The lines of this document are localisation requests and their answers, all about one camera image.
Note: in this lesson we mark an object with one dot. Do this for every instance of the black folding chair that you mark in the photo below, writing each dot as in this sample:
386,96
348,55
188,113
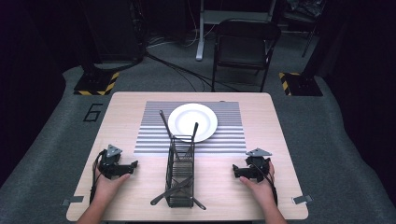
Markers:
243,46

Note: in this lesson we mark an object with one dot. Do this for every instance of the black stand base striped edge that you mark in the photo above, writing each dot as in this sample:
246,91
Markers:
93,82
303,85

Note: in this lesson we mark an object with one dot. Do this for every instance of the white desk frame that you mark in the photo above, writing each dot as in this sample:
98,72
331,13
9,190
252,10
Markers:
218,16

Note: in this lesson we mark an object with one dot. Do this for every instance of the dark table knife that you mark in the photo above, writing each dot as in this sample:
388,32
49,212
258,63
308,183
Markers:
165,123

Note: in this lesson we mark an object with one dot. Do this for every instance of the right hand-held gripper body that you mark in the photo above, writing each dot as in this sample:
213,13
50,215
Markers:
258,168

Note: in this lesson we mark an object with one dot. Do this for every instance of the dark cutlery piece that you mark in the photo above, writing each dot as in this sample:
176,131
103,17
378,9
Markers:
162,197
200,205

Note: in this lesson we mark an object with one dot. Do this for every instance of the grey striped placemat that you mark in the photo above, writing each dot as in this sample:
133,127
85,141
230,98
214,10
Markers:
227,137

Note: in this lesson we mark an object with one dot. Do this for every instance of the person's left hand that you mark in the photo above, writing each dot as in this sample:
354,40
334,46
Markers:
106,188

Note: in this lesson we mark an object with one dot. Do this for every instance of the person's right hand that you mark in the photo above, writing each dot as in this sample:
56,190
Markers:
264,191

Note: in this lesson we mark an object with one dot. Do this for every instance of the grey tape strip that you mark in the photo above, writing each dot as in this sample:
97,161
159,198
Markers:
302,199
73,200

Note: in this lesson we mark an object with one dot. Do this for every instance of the black cabinet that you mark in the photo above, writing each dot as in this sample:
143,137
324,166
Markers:
112,31

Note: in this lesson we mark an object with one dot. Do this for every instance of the white round plate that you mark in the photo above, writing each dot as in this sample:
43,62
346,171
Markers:
202,118

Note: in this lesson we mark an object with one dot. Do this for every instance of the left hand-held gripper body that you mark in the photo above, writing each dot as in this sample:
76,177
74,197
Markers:
109,165

